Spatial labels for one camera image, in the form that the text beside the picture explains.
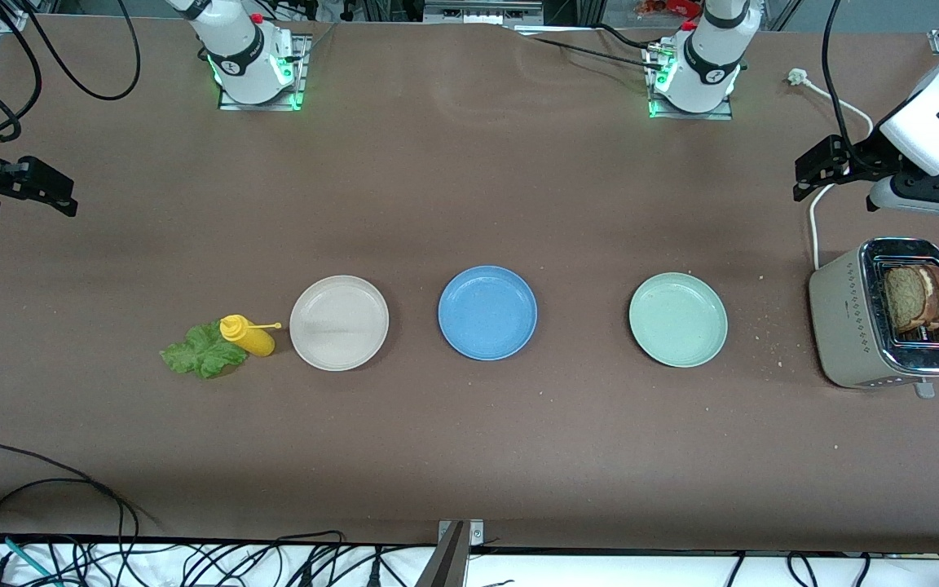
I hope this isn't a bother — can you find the white round plate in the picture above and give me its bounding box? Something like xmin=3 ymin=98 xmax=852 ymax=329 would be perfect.
xmin=289 ymin=276 xmax=390 ymax=373

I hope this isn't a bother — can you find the teal cable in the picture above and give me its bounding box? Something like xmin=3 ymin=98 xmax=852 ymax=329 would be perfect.
xmin=0 ymin=530 xmax=63 ymax=587

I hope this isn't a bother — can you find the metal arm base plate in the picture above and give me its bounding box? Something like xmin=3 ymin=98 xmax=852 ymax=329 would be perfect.
xmin=217 ymin=33 xmax=311 ymax=112
xmin=647 ymin=45 xmax=735 ymax=121

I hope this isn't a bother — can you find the beige chrome toaster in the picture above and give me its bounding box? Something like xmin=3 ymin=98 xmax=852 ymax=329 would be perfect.
xmin=808 ymin=236 xmax=939 ymax=400

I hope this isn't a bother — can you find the grey metal box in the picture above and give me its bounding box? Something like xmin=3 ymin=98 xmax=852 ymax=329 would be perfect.
xmin=423 ymin=0 xmax=548 ymax=27

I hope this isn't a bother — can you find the yellow squeeze bottle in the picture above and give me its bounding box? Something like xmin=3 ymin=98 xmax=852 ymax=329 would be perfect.
xmin=219 ymin=314 xmax=283 ymax=358

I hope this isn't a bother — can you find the green lettuce leaf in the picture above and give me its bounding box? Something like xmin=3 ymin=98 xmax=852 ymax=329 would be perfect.
xmin=160 ymin=320 xmax=250 ymax=380

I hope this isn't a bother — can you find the red object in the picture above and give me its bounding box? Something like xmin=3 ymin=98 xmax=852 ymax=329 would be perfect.
xmin=637 ymin=0 xmax=703 ymax=19

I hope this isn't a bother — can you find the white toaster power cable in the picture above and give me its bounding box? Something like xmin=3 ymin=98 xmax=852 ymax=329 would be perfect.
xmin=787 ymin=68 xmax=875 ymax=271

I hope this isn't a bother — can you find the pale green round plate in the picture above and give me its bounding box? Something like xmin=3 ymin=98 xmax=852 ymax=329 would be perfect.
xmin=628 ymin=271 xmax=729 ymax=369

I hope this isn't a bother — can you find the aluminium bracket post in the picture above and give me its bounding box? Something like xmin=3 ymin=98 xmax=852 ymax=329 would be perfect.
xmin=417 ymin=519 xmax=485 ymax=587

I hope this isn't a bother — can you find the blue round plate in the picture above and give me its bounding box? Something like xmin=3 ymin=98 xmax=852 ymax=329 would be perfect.
xmin=438 ymin=265 xmax=538 ymax=362

